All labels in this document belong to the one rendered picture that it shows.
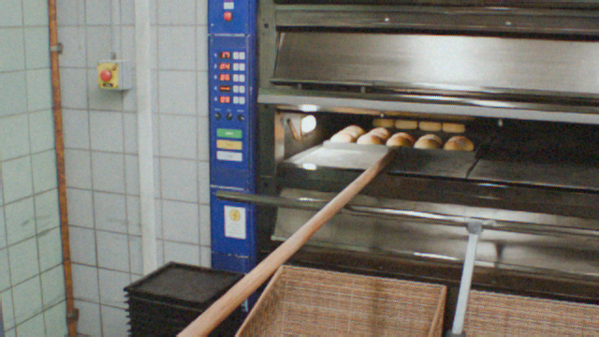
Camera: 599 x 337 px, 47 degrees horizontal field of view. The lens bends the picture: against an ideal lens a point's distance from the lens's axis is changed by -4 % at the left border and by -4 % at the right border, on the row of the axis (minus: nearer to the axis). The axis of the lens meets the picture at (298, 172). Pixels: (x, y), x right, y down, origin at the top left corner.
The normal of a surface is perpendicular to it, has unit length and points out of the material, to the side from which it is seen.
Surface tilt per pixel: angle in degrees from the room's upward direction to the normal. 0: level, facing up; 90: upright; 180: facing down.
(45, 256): 90
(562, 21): 90
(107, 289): 90
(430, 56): 70
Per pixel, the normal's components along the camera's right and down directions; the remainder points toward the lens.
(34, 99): 0.93, 0.08
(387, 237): -0.34, -0.15
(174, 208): -0.36, 0.19
